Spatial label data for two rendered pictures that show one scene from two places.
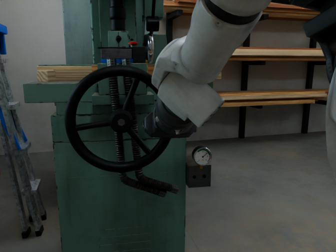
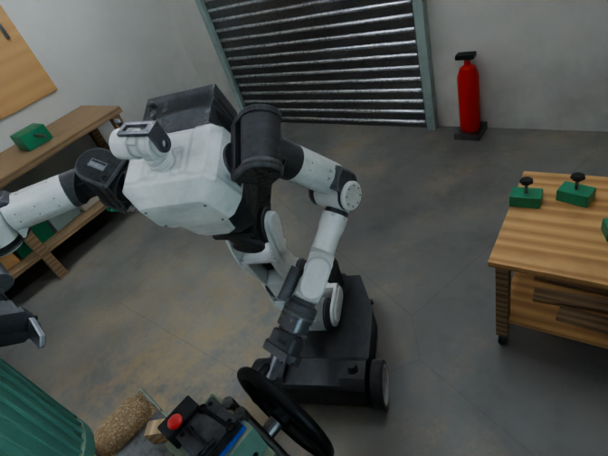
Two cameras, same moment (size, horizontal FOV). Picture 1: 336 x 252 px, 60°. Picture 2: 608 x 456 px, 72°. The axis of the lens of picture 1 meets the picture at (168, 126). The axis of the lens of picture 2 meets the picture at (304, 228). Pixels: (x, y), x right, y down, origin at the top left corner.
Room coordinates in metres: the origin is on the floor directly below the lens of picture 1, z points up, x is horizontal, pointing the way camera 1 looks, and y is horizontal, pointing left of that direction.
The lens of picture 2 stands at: (0.83, 0.70, 1.71)
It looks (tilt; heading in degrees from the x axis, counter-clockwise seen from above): 37 degrees down; 244
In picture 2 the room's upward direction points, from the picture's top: 21 degrees counter-clockwise
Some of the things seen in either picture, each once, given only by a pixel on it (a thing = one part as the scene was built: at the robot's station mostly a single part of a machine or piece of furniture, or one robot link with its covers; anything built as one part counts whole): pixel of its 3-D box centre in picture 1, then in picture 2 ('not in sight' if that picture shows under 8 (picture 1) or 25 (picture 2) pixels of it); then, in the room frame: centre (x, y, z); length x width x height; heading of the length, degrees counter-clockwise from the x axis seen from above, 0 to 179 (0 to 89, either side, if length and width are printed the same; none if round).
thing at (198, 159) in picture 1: (201, 157); not in sight; (0.93, -0.11, 0.65); 0.06 x 0.04 x 0.08; 99
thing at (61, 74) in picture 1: (141, 74); not in sight; (1.11, 0.10, 0.92); 0.62 x 0.02 x 0.04; 99
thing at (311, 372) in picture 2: not in sight; (321, 323); (0.33, -0.47, 0.19); 0.64 x 0.52 x 0.33; 39
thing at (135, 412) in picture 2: not in sight; (119, 421); (1.05, -0.09, 0.92); 0.14 x 0.09 x 0.04; 9
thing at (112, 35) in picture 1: (119, 44); not in sight; (1.12, 0.18, 1.03); 0.14 x 0.07 x 0.09; 9
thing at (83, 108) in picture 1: (120, 103); not in sight; (1.04, 0.17, 0.82); 0.40 x 0.21 x 0.04; 99
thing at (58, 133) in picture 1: (121, 112); not in sight; (1.22, 0.20, 0.76); 0.57 x 0.45 x 0.09; 9
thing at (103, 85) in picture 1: (122, 78); (216, 445); (0.91, 0.14, 0.91); 0.15 x 0.14 x 0.09; 99
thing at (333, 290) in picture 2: not in sight; (318, 305); (0.31, -0.49, 0.28); 0.21 x 0.20 x 0.13; 39
